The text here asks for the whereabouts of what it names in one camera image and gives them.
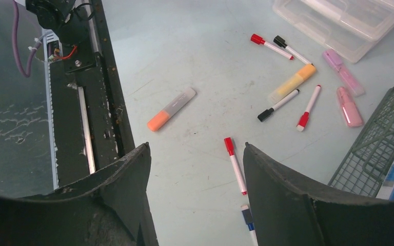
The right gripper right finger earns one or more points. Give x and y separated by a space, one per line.
290 208

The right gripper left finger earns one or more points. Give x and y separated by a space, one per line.
108 207

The white plastic drawer organizer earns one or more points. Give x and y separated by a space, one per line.
351 28

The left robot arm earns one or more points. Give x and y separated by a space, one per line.
68 21

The blue cap marker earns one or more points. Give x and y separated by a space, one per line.
248 218

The red cap marker right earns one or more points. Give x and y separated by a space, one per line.
302 123

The red cap marker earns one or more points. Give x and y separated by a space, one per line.
260 41
302 123
235 164

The red cap marker bottom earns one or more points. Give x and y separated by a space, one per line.
235 164

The clear orange highlighter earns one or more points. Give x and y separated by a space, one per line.
171 109

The black cap marker lower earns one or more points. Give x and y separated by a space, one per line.
268 112

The black cap marker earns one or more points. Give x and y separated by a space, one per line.
268 112
282 43

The pink highlighter right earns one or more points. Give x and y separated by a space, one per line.
349 110

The pink highlighter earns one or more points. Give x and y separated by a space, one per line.
349 81
349 110

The yellow highlighter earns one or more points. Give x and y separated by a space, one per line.
292 83

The pink highlighter left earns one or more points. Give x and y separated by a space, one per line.
349 81

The black cap marker upper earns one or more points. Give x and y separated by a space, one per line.
282 43

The red cap marker left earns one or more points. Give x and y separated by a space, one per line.
260 41

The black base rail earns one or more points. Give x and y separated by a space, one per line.
87 116

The green wire mesh organizer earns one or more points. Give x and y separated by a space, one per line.
365 166

